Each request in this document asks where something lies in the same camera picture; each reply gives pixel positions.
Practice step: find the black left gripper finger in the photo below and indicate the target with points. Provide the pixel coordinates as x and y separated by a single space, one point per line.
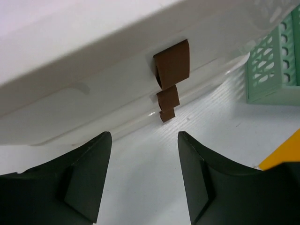
64 191

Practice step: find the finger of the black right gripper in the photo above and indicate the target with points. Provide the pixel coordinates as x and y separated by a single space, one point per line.
220 191

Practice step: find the white drawer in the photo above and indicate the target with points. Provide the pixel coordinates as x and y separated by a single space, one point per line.
45 45
120 100

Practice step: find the white three-drawer organizer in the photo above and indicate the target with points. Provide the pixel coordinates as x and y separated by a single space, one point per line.
208 48

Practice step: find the yellow folder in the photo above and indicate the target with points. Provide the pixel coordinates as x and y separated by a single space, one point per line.
289 151

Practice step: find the green plastic file tray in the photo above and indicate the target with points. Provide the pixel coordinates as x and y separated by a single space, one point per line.
273 68

